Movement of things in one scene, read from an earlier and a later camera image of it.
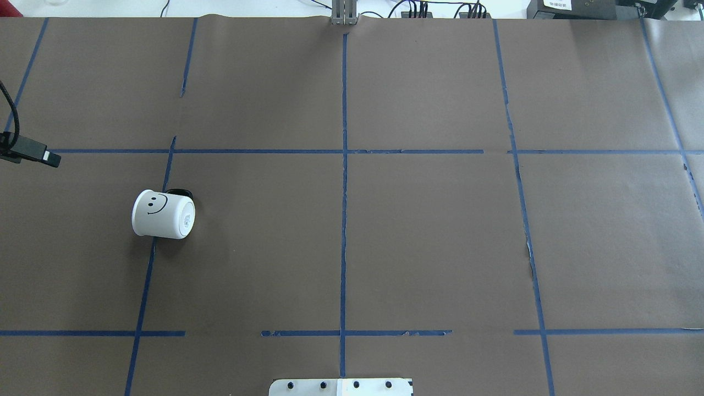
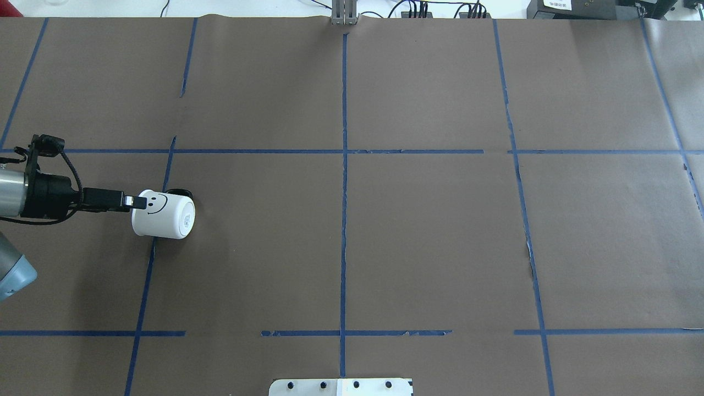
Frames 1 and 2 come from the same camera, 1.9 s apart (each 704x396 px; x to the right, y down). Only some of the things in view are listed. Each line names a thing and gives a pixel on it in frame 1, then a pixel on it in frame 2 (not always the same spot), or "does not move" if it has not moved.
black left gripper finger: x=15 y=148 to x=102 y=200
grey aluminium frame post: x=344 y=12 does not move
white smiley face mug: x=171 y=214 does not move
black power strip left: x=416 y=14 does not move
